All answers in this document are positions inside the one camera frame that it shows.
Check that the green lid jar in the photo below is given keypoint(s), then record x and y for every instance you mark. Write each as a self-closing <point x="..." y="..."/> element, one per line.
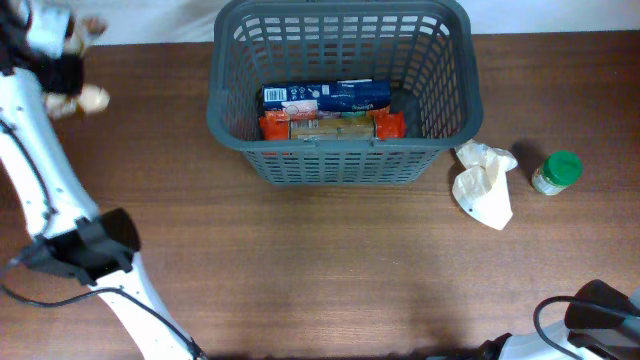
<point x="556" y="173"/>

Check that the blue carton box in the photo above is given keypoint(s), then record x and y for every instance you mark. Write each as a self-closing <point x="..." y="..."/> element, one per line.
<point x="329" y="96"/>

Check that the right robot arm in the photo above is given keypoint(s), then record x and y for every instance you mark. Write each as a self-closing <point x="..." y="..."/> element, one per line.
<point x="600" y="323"/>

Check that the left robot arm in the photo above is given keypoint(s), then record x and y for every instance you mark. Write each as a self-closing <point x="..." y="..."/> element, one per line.
<point x="71" y="237"/>

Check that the orange pasta packet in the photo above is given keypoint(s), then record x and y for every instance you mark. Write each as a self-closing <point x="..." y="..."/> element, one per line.
<point x="319" y="126"/>

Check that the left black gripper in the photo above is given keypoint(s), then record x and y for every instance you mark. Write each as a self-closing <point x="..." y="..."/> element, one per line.
<point x="74" y="75"/>

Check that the clear bread bag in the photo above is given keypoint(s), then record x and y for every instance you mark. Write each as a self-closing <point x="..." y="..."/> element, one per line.
<point x="81" y="34"/>

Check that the crumpled beige paper bag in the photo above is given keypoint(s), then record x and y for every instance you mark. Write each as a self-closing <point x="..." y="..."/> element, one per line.
<point x="481" y="189"/>

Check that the grey plastic basket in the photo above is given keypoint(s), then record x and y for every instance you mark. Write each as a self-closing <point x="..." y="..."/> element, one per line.
<point x="423" y="48"/>

